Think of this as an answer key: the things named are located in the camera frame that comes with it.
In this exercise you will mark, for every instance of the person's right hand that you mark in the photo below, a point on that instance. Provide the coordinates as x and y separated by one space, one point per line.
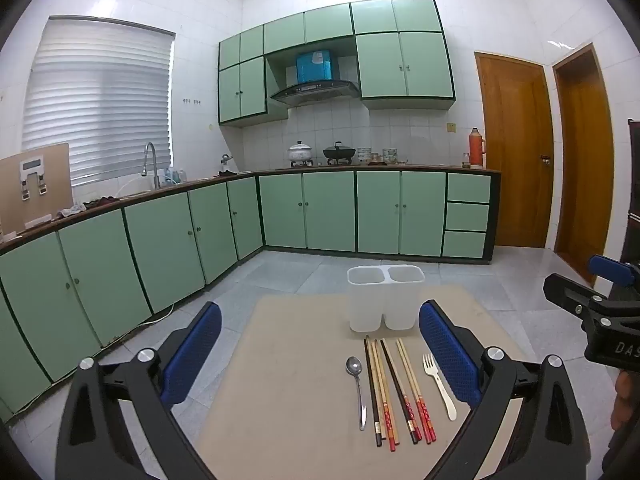
627 400

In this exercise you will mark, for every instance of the plain wooden chopstick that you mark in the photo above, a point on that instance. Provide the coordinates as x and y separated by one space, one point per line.
380 400
385 390

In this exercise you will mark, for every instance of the small glass jar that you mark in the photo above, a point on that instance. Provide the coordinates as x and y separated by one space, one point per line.
465 161

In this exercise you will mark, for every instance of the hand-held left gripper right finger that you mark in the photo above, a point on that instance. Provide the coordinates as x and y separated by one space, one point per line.
450 355

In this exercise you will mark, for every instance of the dark cloth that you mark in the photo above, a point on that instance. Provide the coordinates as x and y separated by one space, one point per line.
100 201

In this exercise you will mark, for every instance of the metal spoon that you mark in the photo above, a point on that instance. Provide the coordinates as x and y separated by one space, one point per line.
356 375

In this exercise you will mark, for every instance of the black wok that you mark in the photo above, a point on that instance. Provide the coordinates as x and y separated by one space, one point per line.
339 152

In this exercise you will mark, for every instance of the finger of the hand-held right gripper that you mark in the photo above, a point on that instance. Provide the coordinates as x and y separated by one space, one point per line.
612 270
570 292

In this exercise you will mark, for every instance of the wooden door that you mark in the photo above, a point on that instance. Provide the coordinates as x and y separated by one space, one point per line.
515 160
585 170

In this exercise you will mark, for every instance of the green upper kitchen cabinets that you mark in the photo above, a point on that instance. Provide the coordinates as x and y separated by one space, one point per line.
400 60

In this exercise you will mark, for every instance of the white plastic fork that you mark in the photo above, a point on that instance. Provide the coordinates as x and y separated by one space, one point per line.
440 385

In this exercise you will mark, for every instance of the white window blind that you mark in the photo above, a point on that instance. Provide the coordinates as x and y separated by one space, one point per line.
100 110

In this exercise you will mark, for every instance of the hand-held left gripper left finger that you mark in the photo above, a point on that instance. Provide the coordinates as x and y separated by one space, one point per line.
192 355

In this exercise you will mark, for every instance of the green lower kitchen cabinets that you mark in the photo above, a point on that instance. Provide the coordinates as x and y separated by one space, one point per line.
150 250

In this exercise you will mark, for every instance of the brown cardboard box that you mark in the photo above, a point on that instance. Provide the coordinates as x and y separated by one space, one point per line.
55 200

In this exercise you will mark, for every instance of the orange thermos flask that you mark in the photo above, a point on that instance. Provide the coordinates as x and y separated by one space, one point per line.
476 150

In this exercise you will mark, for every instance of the metal kitchen faucet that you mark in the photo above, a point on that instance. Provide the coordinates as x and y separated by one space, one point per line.
150 152

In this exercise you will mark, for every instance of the dark appliance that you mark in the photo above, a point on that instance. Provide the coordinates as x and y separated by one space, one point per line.
634 185

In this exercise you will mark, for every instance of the white two-compartment utensil holder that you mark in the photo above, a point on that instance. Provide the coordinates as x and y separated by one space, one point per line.
385 300

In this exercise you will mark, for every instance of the white cooking pot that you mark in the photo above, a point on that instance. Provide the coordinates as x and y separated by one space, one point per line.
300 152

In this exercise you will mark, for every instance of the black chopstick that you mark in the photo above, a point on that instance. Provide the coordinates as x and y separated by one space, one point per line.
372 395
400 395

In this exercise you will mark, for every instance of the metal kettle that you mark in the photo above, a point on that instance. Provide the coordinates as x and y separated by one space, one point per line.
226 162

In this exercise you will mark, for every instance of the green kitchen cabinets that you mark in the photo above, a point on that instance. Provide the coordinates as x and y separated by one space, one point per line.
400 60
150 250

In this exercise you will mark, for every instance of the red patterned wooden chopstick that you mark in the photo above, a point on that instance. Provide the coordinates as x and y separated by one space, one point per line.
412 400
391 425
421 400

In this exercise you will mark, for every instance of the range hood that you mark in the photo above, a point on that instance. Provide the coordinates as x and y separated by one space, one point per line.
315 80

